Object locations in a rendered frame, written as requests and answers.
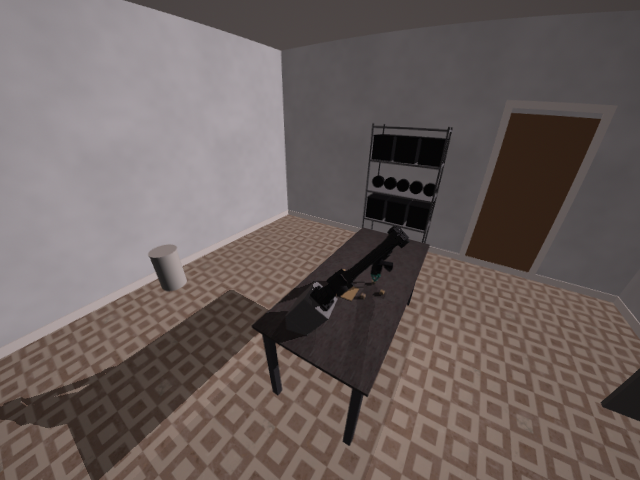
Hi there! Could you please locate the tan flat mat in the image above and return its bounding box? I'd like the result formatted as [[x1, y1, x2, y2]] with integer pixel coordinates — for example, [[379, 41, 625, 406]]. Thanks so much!
[[341, 287, 359, 301]]

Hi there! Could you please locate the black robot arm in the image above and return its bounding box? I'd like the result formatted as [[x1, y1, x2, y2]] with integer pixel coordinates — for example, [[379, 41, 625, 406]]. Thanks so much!
[[310, 225, 410, 311]]

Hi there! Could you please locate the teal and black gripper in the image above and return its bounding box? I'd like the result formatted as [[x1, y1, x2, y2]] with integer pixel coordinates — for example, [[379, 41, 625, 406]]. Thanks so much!
[[371, 262, 382, 282]]

